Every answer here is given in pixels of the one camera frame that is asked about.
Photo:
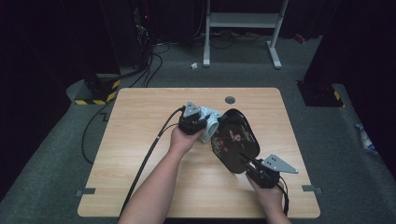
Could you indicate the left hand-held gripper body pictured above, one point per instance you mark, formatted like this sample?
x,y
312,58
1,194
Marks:
x,y
191,123

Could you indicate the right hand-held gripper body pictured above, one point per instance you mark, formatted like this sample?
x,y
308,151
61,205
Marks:
x,y
264,177

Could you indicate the striped light green cloth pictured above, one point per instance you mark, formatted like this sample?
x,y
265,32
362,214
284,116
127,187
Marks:
x,y
212,126

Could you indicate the person's left hand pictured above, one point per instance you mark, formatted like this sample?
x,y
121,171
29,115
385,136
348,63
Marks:
x,y
182,141

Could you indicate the person's right hand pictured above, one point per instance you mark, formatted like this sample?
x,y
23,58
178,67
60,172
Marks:
x,y
271,197

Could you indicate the grey table grommet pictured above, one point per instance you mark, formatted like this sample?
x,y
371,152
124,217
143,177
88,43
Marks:
x,y
230,100

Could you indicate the grey tape strip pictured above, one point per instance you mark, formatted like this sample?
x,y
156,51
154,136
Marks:
x,y
311,188
85,192

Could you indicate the white paper scrap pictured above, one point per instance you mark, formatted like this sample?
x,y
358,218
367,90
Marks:
x,y
194,65

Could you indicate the black perforated stand base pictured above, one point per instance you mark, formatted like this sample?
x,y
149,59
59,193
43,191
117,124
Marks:
x,y
320,95

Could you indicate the black yellow striped stand base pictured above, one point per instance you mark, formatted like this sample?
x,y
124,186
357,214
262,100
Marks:
x,y
93,101

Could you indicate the blue white packet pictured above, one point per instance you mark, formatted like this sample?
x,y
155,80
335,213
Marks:
x,y
365,138

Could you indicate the white metal stand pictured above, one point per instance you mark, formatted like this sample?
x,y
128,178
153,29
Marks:
x,y
243,20

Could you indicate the small red object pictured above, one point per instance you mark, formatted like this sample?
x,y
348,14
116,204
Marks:
x,y
299,38

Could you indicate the dark curtain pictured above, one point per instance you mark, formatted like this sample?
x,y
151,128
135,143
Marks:
x,y
37,62
367,62

